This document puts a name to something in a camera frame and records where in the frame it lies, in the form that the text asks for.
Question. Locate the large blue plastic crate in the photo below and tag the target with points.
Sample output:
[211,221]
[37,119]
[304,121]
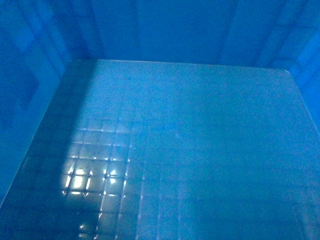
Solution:
[159,119]

